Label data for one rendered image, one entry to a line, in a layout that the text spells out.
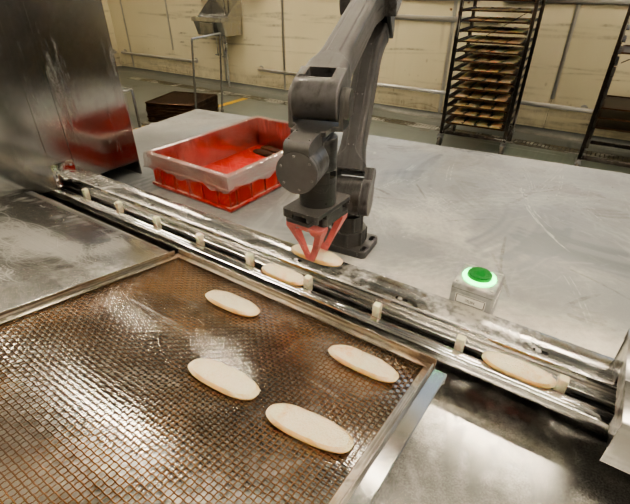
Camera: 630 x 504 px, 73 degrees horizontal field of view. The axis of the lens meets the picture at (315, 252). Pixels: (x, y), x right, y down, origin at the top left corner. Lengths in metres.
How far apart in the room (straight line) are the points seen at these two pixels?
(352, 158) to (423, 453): 0.54
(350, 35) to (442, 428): 0.58
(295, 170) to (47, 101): 0.84
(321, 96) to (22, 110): 0.83
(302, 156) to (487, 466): 0.44
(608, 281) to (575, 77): 4.06
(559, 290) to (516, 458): 0.41
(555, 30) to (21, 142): 4.51
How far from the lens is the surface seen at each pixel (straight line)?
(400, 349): 0.62
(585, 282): 1.00
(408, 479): 0.59
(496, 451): 0.64
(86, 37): 1.33
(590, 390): 0.72
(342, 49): 0.70
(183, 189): 1.24
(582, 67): 4.97
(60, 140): 1.30
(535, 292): 0.92
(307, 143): 0.55
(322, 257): 0.71
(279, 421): 0.48
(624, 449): 0.63
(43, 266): 0.85
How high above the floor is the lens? 1.32
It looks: 32 degrees down
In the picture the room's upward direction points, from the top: straight up
